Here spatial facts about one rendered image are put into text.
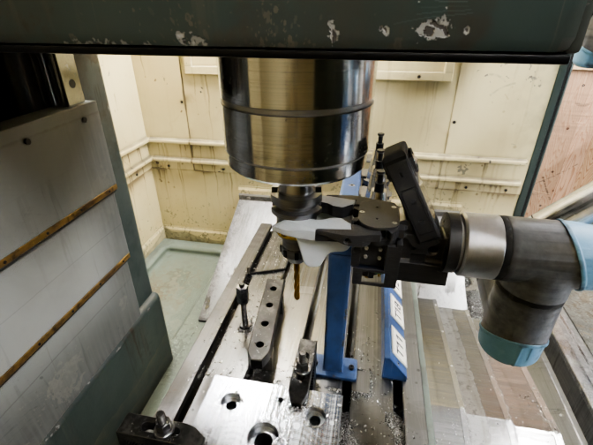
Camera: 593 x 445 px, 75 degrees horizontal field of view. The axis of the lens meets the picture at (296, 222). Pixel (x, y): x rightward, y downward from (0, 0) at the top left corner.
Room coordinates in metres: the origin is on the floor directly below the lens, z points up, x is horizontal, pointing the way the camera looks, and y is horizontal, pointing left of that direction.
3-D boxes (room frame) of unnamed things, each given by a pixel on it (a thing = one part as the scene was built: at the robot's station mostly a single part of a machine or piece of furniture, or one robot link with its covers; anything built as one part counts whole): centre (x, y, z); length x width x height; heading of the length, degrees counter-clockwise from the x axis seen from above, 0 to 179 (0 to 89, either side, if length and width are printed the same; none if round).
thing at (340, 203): (0.45, -0.03, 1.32); 0.09 x 0.03 x 0.06; 66
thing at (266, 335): (0.66, 0.07, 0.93); 0.26 x 0.05 x 0.06; 174
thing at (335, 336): (0.56, -0.08, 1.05); 0.10 x 0.05 x 0.30; 79
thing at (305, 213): (0.42, 0.00, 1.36); 0.06 x 0.06 x 0.03
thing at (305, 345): (0.47, -0.01, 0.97); 0.13 x 0.03 x 0.15; 169
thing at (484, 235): (0.38, -0.21, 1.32); 0.08 x 0.05 x 0.08; 169
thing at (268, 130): (0.42, 0.00, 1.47); 0.16 x 0.16 x 0.12
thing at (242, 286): (0.68, 0.12, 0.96); 0.03 x 0.03 x 0.13
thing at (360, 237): (0.38, -0.06, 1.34); 0.09 x 0.05 x 0.02; 92
